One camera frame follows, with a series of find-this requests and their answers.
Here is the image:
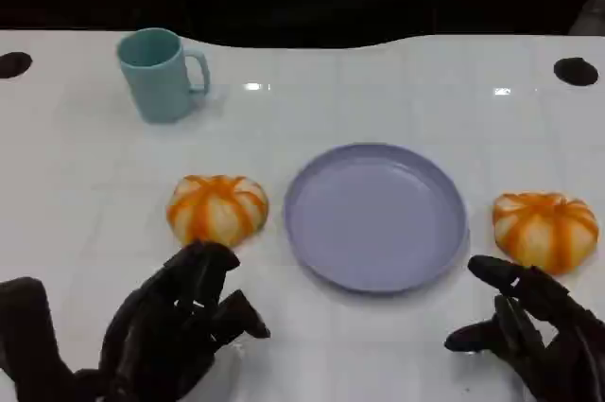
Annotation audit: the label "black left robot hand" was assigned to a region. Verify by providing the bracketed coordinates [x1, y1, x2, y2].
[98, 240, 272, 402]

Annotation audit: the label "orange and white bread roll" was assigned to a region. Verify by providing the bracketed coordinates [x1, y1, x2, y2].
[165, 174, 270, 248]
[492, 191, 600, 276]

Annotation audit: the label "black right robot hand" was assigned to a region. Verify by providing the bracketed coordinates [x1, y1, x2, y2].
[443, 254, 605, 402]

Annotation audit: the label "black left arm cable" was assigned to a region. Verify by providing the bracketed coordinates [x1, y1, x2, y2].
[0, 277, 112, 402]

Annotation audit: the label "black table grommet hole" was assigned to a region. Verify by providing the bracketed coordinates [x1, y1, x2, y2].
[0, 51, 33, 79]
[553, 57, 599, 88]

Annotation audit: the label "lilac plate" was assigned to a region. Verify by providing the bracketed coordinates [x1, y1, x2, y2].
[283, 142, 471, 297]

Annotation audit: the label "pale green mug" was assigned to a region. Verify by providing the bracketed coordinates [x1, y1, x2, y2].
[116, 27, 212, 125]

